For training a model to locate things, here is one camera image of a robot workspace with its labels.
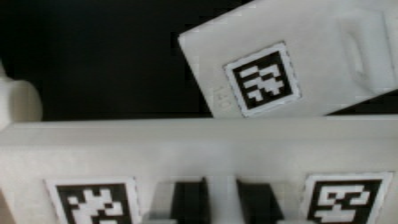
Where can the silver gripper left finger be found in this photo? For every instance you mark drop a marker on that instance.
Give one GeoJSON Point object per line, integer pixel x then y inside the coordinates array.
{"type": "Point", "coordinates": [182, 202]}

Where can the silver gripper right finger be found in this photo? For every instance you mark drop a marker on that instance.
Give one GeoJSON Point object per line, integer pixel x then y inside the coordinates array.
{"type": "Point", "coordinates": [259, 201]}

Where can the white cabinet body box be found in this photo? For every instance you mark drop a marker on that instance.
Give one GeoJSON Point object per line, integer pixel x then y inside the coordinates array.
{"type": "Point", "coordinates": [83, 168]}

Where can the white cabinet door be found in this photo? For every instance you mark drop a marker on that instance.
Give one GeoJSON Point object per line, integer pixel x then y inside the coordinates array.
{"type": "Point", "coordinates": [294, 57]}

